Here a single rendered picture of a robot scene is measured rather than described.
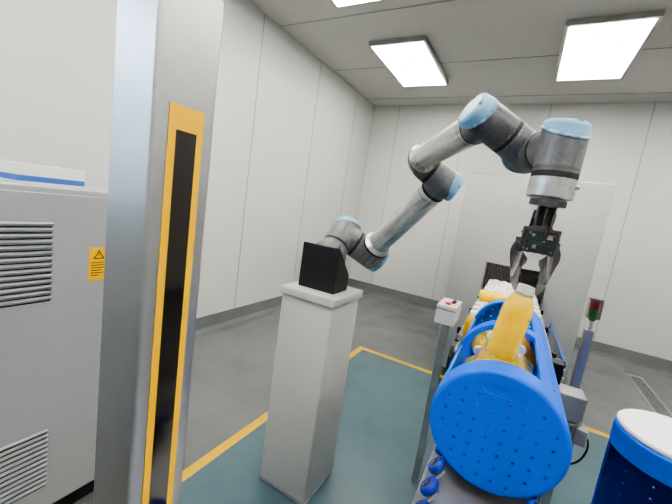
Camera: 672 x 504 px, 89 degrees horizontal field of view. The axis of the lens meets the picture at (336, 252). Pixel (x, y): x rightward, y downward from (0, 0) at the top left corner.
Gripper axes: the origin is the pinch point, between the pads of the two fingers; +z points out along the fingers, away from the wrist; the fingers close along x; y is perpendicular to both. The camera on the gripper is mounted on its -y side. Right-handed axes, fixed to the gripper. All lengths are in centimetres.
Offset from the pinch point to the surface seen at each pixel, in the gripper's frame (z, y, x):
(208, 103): -20, 68, -30
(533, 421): 25.7, 10.9, 6.7
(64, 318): 50, 24, -156
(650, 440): 37, -26, 38
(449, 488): 48, 12, -6
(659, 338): 104, -498, 184
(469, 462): 40.7, 11.1, -3.0
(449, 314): 37, -89, -27
